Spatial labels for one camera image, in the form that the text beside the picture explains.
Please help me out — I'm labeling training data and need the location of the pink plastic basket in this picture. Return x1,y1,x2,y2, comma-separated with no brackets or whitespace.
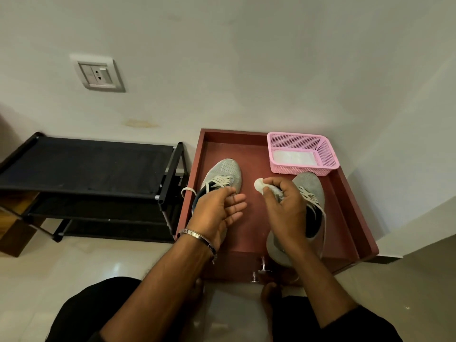
266,131,340,177

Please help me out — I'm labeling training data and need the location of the white wipe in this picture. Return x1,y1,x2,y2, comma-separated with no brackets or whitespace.
254,178,285,203

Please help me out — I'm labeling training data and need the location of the person's right hand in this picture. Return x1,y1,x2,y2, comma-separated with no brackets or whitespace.
262,177,308,248

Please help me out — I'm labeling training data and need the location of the person's left forearm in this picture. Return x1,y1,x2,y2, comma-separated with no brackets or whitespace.
99,235,214,342

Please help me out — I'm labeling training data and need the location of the reddish-brown side table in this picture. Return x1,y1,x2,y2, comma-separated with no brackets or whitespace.
175,128,380,284

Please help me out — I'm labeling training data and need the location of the person's right foot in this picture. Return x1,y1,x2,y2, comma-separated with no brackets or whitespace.
260,282,283,319

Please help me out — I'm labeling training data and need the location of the grey sneaker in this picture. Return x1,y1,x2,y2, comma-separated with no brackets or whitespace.
266,171,327,267
180,158,243,246

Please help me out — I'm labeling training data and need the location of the white wall socket plate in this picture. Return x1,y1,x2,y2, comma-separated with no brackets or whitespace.
69,53,126,93

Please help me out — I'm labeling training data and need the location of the stack of white wipes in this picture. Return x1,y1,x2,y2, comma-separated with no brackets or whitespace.
272,150,318,167

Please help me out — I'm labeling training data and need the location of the person's right forearm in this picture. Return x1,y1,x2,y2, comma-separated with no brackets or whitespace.
281,238,359,328

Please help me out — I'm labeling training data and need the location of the black shoe rack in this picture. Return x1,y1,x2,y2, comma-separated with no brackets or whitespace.
0,131,190,245

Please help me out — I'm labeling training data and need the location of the black skirting board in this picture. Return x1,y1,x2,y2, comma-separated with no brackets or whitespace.
367,255,404,265

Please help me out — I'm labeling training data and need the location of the person's left hand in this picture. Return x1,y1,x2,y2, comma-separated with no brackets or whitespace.
187,187,247,252

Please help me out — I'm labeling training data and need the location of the brown wooden furniture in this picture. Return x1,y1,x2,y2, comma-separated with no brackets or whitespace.
0,190,47,258

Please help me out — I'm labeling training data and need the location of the silver bracelet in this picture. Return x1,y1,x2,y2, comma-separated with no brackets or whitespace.
177,228,218,264

